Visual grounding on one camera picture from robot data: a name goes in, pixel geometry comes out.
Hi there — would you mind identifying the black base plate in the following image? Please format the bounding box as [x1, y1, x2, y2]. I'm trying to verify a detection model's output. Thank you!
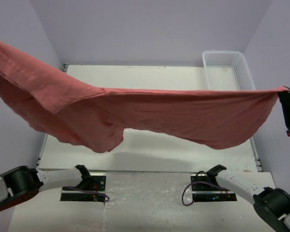
[190, 172, 237, 202]
[60, 175, 109, 203]

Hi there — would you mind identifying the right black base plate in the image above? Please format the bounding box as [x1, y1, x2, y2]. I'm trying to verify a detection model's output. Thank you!
[190, 172, 237, 202]

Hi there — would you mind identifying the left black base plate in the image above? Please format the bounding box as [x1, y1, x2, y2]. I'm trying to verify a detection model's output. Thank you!
[60, 175, 109, 203]

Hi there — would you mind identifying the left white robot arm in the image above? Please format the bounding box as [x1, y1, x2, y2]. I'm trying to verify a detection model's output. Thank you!
[0, 165, 91, 212]

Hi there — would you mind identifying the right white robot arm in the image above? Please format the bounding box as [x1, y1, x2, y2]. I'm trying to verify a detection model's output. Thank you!
[206, 88, 290, 232]

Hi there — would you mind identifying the white plastic basket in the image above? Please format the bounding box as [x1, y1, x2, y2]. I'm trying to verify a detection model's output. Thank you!
[202, 51, 256, 91]

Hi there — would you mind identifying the red t shirt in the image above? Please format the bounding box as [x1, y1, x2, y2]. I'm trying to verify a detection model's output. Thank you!
[0, 41, 287, 153]

